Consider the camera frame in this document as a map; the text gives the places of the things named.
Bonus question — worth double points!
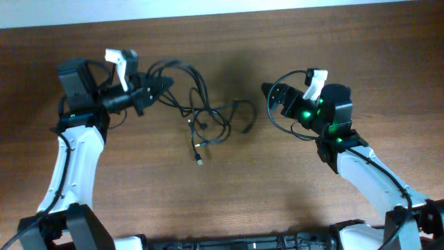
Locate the black usb cables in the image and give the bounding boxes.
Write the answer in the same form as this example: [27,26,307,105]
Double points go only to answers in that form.
[145,58,258,166]

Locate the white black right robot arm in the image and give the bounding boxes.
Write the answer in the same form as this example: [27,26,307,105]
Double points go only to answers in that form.
[262,83,443,249]

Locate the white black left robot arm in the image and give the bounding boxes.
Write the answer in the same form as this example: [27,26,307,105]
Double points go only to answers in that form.
[16,58,173,249]

